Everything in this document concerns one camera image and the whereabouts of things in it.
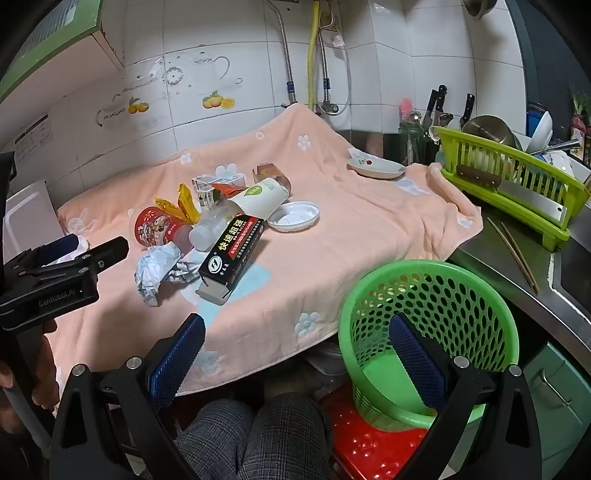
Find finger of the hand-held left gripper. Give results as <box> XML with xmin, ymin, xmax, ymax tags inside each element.
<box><xmin>13</xmin><ymin>236</ymin><xmax>130</xmax><ymax>283</ymax></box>
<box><xmin>37</xmin><ymin>233</ymin><xmax>90</xmax><ymax>268</ymax></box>

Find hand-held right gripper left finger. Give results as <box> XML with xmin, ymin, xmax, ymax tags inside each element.
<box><xmin>50</xmin><ymin>313</ymin><xmax>207</xmax><ymax>480</ymax></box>

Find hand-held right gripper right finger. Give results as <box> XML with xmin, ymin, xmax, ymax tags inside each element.
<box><xmin>389</xmin><ymin>314</ymin><xmax>543</xmax><ymax>480</ymax></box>

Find silver foil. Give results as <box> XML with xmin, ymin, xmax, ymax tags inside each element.
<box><xmin>135</xmin><ymin>243</ymin><xmax>204</xmax><ymax>308</ymax></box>

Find red instant noodle cup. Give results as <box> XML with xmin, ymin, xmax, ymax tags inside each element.
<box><xmin>135</xmin><ymin>206</ymin><xmax>192</xmax><ymax>250</ymax></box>

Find green plastic basket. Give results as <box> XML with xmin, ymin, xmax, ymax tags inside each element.
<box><xmin>338</xmin><ymin>260</ymin><xmax>520</xmax><ymax>432</ymax></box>

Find yellow snack packet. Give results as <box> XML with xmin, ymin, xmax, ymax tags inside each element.
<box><xmin>154</xmin><ymin>183</ymin><xmax>201</xmax><ymax>224</ymax></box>

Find clear plastic bottle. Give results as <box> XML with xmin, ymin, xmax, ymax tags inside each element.
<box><xmin>188</xmin><ymin>203</ymin><xmax>236</xmax><ymax>252</ymax></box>

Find black glue box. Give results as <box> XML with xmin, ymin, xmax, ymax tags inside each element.
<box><xmin>196</xmin><ymin>213</ymin><xmax>266</xmax><ymax>305</ymax></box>

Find white paper cup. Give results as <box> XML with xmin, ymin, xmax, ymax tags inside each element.
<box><xmin>225</xmin><ymin>178</ymin><xmax>289</xmax><ymax>221</ymax></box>

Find person's left hand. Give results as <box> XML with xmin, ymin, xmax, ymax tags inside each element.
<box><xmin>0</xmin><ymin>320</ymin><xmax>61</xmax><ymax>415</ymax></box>

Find translucent plastic tub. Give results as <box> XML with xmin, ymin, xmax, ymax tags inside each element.
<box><xmin>314</xmin><ymin>344</ymin><xmax>352</xmax><ymax>376</ymax></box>

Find red plastic stool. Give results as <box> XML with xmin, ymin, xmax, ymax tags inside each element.
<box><xmin>318</xmin><ymin>383</ymin><xmax>432</xmax><ymax>480</ymax></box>

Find person's plaid trouser legs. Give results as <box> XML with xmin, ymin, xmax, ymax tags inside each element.
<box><xmin>173</xmin><ymin>392</ymin><xmax>333</xmax><ymax>480</ymax></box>

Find white milk carton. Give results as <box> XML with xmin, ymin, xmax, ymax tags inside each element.
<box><xmin>191</xmin><ymin>174</ymin><xmax>219</xmax><ymax>212</ymax></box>

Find peach flowered towel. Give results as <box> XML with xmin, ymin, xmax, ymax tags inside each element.
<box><xmin>44</xmin><ymin>102</ymin><xmax>485</xmax><ymax>398</ymax></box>

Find green base cabinet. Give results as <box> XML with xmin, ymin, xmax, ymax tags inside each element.
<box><xmin>462</xmin><ymin>342</ymin><xmax>591</xmax><ymax>468</ymax></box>

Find wooden chopstick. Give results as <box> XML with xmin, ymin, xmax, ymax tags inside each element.
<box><xmin>487</xmin><ymin>217</ymin><xmax>537</xmax><ymax>295</ymax></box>
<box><xmin>501</xmin><ymin>222</ymin><xmax>540</xmax><ymax>292</ymax></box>

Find steel sink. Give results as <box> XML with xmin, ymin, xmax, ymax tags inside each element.
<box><xmin>551</xmin><ymin>231</ymin><xmax>591</xmax><ymax>320</ymax></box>

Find white plastic lid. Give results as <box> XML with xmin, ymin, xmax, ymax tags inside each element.
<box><xmin>268</xmin><ymin>202</ymin><xmax>320</xmax><ymax>232</ymax></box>

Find amber drink bottle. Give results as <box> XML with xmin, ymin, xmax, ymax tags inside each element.
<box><xmin>252</xmin><ymin>162</ymin><xmax>293</xmax><ymax>195</ymax></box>

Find green dish rack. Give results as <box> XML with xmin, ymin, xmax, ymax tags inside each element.
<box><xmin>436</xmin><ymin>126</ymin><xmax>591</xmax><ymax>252</ymax></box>

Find small white ceramic dish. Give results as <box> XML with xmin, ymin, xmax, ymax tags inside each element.
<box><xmin>347</xmin><ymin>148</ymin><xmax>406</xmax><ymax>180</ymax></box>

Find dark glass utensil holder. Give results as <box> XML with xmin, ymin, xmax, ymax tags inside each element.
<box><xmin>398</xmin><ymin>121</ymin><xmax>428</xmax><ymax>164</ymax></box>

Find steel ladle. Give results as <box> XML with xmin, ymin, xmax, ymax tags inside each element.
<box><xmin>428</xmin><ymin>113</ymin><xmax>455</xmax><ymax>140</ymax></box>

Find steel pot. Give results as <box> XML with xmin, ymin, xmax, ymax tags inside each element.
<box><xmin>462</xmin><ymin>114</ymin><xmax>518</xmax><ymax>149</ymax></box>

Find white bowl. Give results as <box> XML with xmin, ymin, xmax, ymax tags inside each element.
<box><xmin>526</xmin><ymin>111</ymin><xmax>554</xmax><ymax>154</ymax></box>

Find hanging steel bowl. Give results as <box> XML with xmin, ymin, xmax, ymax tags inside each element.
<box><xmin>463</xmin><ymin>0</ymin><xmax>498</xmax><ymax>19</ymax></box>

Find steel cleaver with wooden handle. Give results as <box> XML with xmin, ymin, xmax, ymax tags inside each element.
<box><xmin>455</xmin><ymin>165</ymin><xmax>568</xmax><ymax>227</ymax></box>

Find green-edged wall cabinet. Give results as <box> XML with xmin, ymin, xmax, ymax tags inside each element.
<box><xmin>0</xmin><ymin>0</ymin><xmax>105</xmax><ymax>104</ymax></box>

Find flexible metal hose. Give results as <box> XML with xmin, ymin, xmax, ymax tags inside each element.
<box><xmin>265</xmin><ymin>0</ymin><xmax>298</xmax><ymax>107</ymax></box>
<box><xmin>318</xmin><ymin>25</ymin><xmax>334</xmax><ymax>104</ymax></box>

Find yellow gas hose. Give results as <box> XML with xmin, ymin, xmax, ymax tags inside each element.
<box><xmin>307</xmin><ymin>0</ymin><xmax>321</xmax><ymax>112</ymax></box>

